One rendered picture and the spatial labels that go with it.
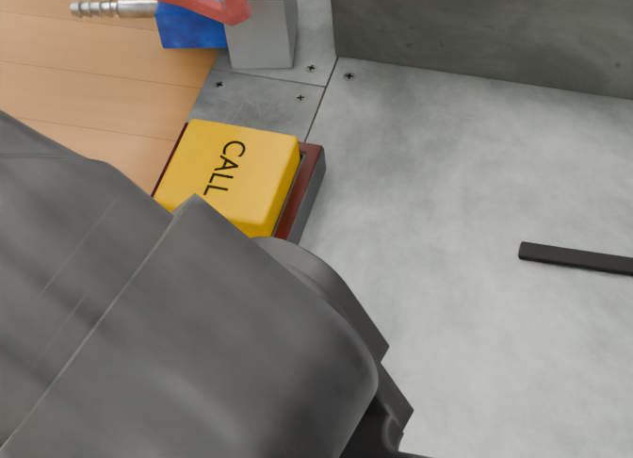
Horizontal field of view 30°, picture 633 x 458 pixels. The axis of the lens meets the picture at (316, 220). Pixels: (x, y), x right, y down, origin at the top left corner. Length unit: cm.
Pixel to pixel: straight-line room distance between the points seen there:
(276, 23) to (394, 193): 12
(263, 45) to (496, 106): 14
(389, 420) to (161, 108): 44
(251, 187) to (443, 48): 15
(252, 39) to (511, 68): 15
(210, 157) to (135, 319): 38
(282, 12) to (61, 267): 46
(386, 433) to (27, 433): 9
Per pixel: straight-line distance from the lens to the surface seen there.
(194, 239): 24
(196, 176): 60
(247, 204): 58
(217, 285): 24
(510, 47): 67
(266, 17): 67
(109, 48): 74
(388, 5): 66
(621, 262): 60
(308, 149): 63
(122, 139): 68
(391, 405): 28
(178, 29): 69
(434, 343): 57
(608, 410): 56
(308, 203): 61
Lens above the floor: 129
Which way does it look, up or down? 52 degrees down
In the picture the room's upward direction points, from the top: 7 degrees counter-clockwise
